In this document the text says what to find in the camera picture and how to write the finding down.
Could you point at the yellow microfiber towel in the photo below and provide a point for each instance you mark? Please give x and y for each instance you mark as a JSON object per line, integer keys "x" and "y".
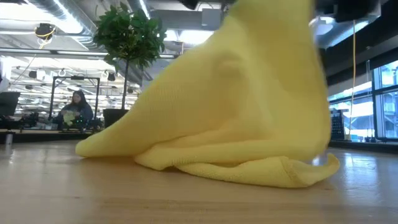
{"x": 233, "y": 109}

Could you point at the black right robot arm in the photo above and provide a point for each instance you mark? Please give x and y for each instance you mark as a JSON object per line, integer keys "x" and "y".
{"x": 348, "y": 7}

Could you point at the green plant in black pot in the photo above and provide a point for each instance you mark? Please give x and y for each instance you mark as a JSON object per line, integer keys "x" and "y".
{"x": 130, "y": 37}

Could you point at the person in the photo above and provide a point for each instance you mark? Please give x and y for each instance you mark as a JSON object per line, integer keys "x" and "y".
{"x": 76, "y": 112}

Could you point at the black perforated cart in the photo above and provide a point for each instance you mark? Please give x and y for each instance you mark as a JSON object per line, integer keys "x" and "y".
{"x": 337, "y": 126}

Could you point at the black robot arms on desk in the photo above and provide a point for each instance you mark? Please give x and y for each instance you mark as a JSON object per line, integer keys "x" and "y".
{"x": 23, "y": 119}

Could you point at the black monitor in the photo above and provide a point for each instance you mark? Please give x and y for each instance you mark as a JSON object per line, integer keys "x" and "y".
{"x": 8, "y": 102}

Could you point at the black portal frame stand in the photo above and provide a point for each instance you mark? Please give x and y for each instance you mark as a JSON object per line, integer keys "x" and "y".
{"x": 74, "y": 79}

